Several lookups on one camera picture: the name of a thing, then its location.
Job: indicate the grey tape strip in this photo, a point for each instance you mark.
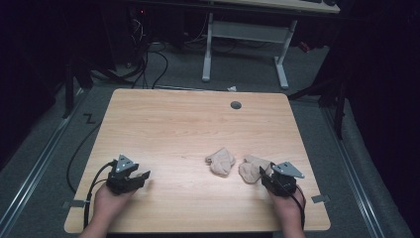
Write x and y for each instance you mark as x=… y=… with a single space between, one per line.
x=75 y=203
x=320 y=198

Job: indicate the beige sock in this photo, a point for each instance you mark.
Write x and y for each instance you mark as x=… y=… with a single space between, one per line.
x=250 y=170
x=221 y=162

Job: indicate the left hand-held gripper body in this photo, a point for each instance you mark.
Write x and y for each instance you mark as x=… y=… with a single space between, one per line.
x=119 y=180

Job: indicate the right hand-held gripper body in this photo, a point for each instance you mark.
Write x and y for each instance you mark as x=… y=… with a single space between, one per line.
x=283 y=181

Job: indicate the white paper scrap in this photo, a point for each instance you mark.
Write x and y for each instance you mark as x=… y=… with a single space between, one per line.
x=232 y=88

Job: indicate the black metal stand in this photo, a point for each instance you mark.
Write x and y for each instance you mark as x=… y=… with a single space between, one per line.
x=71 y=86
x=333 y=99

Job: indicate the person's left hand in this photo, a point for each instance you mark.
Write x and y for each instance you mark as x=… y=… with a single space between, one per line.
x=109 y=203

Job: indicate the red object under desk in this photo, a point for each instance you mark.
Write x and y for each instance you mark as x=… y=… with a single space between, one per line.
x=304 y=47

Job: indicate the metal floor rail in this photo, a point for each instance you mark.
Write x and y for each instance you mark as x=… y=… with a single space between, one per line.
x=36 y=172
x=356 y=172

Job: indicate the white desk with metal legs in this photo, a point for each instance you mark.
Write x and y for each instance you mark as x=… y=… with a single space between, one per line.
x=251 y=32

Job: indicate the person's right hand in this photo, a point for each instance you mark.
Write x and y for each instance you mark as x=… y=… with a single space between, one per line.
x=288 y=208

